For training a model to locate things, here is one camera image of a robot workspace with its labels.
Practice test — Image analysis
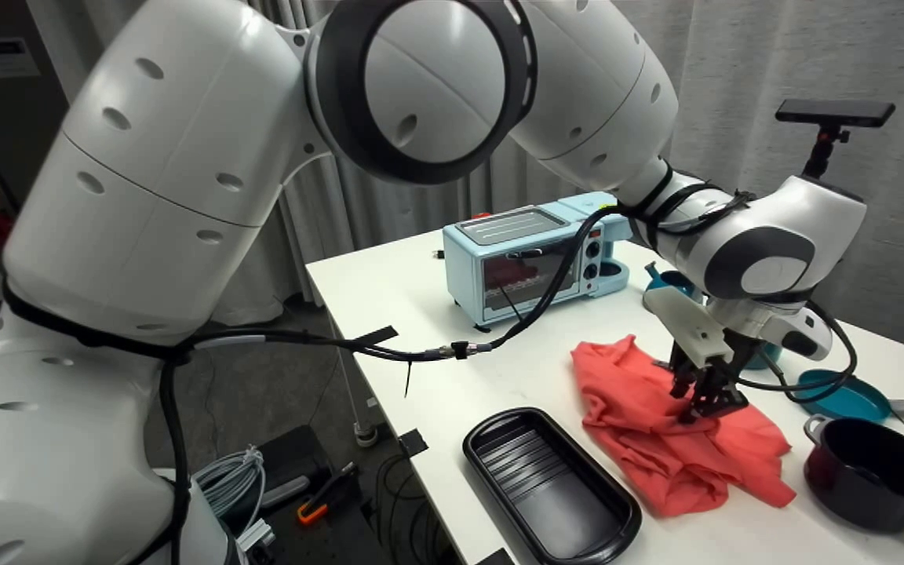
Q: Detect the teal toy frying pan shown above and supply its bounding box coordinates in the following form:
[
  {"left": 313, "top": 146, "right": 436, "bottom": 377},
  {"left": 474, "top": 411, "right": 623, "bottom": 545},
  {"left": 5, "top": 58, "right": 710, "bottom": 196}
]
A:
[{"left": 790, "top": 366, "right": 904, "bottom": 427}]

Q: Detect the orange handled tool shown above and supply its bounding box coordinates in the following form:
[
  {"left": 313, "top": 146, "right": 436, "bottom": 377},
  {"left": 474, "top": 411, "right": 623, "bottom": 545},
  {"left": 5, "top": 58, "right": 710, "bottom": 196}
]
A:
[{"left": 292, "top": 458, "right": 362, "bottom": 528}]

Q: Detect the black cooking pot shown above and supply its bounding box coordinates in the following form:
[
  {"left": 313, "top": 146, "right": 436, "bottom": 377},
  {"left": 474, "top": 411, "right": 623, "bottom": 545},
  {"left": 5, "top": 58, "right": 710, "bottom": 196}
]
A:
[{"left": 799, "top": 415, "right": 904, "bottom": 537}]

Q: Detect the black tripod stand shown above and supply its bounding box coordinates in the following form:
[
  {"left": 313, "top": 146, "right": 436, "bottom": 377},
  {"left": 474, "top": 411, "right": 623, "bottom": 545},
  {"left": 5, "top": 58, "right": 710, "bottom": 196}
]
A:
[{"left": 796, "top": 121, "right": 854, "bottom": 188}]

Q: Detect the grey coiled cable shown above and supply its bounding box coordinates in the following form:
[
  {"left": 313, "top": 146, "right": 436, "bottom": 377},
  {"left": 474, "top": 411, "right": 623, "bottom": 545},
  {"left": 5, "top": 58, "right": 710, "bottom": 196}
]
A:
[{"left": 190, "top": 445, "right": 275, "bottom": 557}]

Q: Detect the red cloth shirt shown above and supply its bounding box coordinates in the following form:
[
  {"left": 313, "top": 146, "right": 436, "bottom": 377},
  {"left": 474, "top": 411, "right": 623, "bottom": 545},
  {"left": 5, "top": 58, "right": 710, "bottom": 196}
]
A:
[{"left": 568, "top": 332, "right": 796, "bottom": 522}]

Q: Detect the white table leg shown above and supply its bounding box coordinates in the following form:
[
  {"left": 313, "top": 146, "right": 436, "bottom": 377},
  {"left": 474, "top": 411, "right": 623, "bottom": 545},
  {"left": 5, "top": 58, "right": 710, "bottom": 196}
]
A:
[{"left": 338, "top": 348, "right": 383, "bottom": 448}]

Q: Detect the long black tape strip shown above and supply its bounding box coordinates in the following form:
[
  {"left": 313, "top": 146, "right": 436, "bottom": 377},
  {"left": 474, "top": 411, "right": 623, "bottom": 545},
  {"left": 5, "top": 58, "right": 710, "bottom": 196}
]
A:
[{"left": 345, "top": 324, "right": 403, "bottom": 351}]

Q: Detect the black grill tray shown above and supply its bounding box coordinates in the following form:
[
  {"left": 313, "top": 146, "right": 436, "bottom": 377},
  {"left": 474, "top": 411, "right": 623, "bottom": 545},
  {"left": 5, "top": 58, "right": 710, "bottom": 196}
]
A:
[{"left": 461, "top": 403, "right": 647, "bottom": 565}]

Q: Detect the small black tape square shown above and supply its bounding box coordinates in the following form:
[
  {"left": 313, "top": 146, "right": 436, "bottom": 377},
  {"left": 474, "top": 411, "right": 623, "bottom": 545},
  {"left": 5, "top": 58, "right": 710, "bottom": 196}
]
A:
[{"left": 394, "top": 427, "right": 432, "bottom": 458}]

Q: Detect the white wall sign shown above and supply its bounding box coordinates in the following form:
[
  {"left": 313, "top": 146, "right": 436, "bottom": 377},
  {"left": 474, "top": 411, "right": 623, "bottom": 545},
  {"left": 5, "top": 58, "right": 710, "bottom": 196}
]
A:
[{"left": 0, "top": 35, "right": 41, "bottom": 82}]

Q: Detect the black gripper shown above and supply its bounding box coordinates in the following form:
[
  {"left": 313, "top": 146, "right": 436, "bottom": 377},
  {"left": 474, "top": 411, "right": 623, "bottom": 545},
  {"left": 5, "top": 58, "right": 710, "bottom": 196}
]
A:
[{"left": 666, "top": 339, "right": 760, "bottom": 427}]

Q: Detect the grey curtain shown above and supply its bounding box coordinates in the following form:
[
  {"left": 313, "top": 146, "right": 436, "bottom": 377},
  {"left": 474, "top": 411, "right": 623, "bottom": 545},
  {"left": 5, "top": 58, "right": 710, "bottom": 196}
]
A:
[{"left": 25, "top": 0, "right": 904, "bottom": 363}]

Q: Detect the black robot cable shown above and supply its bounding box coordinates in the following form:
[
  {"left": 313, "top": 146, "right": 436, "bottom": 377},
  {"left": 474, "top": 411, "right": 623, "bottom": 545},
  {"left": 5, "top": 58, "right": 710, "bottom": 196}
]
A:
[{"left": 0, "top": 170, "right": 862, "bottom": 565}]

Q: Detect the black stereo camera bar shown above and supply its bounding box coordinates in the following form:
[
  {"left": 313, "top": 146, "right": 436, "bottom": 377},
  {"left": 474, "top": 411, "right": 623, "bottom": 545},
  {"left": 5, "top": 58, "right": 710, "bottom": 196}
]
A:
[{"left": 775, "top": 98, "right": 902, "bottom": 132}]

